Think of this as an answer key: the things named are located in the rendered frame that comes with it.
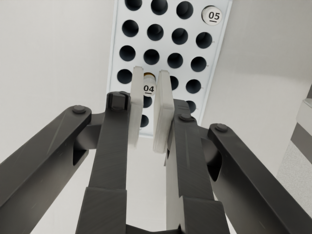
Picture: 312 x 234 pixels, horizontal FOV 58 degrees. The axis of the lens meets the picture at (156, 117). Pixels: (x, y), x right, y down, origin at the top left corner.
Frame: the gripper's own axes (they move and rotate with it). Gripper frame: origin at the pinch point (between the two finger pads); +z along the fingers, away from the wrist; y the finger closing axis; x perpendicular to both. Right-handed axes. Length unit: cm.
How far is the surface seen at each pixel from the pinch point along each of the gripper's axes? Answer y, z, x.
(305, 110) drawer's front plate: 11.4, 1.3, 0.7
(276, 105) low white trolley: 13.1, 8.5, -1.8
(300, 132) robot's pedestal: 41, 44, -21
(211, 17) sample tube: 3.6, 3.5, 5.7
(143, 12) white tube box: -1.2, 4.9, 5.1
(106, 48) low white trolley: -4.0, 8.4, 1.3
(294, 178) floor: 76, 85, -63
